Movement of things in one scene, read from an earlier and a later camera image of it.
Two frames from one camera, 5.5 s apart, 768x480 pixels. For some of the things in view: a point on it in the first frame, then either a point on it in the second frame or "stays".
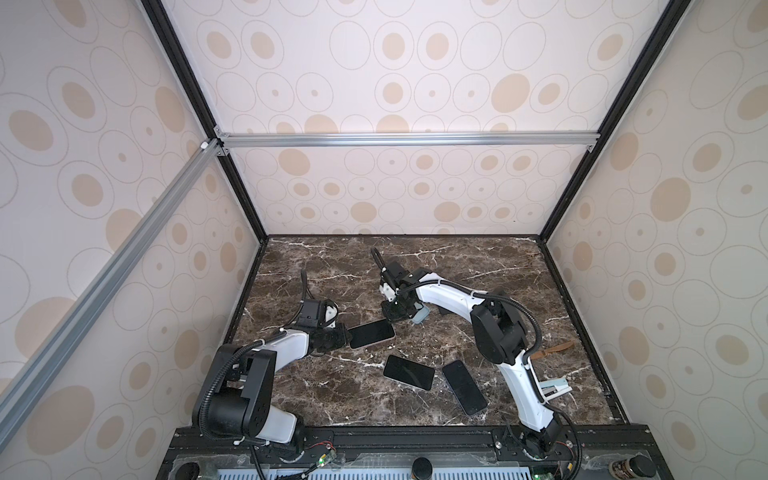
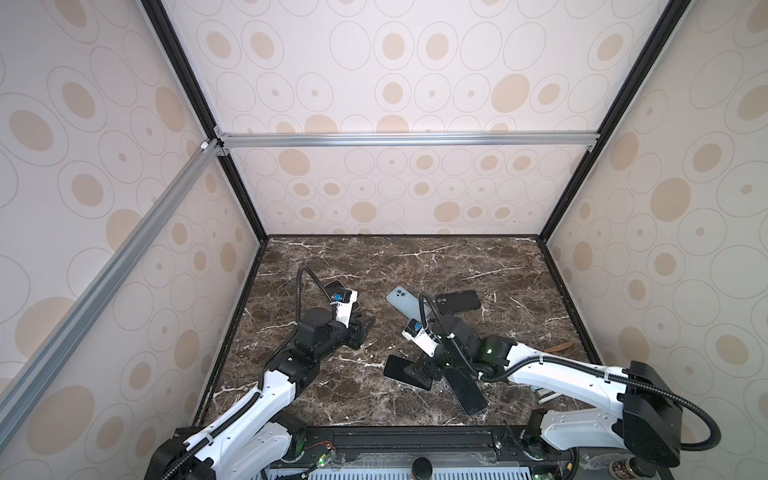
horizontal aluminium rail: [233, 139] stays
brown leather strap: [555, 348] stays
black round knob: [422, 468] stays
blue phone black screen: [374, 332] to [335, 287]
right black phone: [463, 387] stays
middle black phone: [409, 372] stays
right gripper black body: [395, 311] to [457, 361]
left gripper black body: [330, 339] to [351, 337]
